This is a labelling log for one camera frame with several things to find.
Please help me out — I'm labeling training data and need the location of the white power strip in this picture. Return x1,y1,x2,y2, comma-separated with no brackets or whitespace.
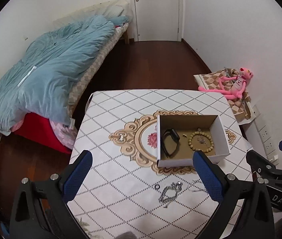
252,105,279,166

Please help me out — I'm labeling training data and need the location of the white cardboard box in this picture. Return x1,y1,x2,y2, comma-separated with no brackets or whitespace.
157,114,230,168

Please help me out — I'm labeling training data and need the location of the pink panther plush toy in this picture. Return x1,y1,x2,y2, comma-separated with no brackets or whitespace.
198,68,253,101

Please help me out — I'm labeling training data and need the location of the teal duvet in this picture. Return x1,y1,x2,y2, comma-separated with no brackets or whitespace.
0,15,129,135

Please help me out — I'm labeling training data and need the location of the wooden bead bracelet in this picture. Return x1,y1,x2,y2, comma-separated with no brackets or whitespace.
187,128,215,153

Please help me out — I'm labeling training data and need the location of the checkered beige cushion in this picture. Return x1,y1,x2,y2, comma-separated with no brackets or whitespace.
194,68,255,125

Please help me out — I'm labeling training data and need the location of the red bed sheet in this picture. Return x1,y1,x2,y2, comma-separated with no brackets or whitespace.
11,113,71,154

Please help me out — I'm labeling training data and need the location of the thin silver necklace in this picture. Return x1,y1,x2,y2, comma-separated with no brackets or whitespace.
188,178,209,195

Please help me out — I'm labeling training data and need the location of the white door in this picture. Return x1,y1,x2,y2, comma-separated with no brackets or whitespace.
131,0,184,42

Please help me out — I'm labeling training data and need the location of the dark fuzzy stool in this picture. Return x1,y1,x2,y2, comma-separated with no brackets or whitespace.
115,231,137,239

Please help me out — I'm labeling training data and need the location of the thick silver chain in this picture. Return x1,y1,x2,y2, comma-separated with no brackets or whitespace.
158,181,184,210

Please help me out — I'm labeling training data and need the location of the patterned white tablecloth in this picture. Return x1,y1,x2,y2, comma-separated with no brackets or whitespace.
68,90,252,238

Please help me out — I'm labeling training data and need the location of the bed with checkered mattress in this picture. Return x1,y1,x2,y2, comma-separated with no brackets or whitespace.
50,0,134,115

